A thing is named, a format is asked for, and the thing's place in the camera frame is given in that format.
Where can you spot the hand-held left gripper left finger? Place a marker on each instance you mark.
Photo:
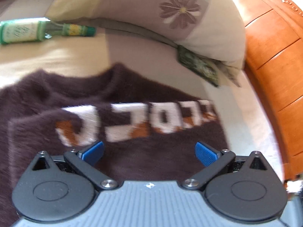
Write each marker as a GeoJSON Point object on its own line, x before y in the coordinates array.
{"type": "Point", "coordinates": [93, 151]}

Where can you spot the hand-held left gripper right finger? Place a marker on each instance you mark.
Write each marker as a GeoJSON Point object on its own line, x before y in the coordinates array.
{"type": "Point", "coordinates": [206, 152]}

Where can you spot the brown fuzzy sweater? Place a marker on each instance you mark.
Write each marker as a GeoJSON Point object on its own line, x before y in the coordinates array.
{"type": "Point", "coordinates": [142, 158]}

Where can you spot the dark patterned flat case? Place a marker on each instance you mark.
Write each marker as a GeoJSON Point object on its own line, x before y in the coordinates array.
{"type": "Point", "coordinates": [198, 66]}

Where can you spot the wooden headboard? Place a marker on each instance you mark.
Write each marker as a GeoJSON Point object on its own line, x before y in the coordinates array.
{"type": "Point", "coordinates": [279, 63]}

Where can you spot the green glass bottle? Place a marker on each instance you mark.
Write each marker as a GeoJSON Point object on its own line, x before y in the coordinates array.
{"type": "Point", "coordinates": [23, 32]}

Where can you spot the floral patchwork pillow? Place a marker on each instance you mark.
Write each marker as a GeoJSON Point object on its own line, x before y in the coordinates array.
{"type": "Point", "coordinates": [142, 4]}

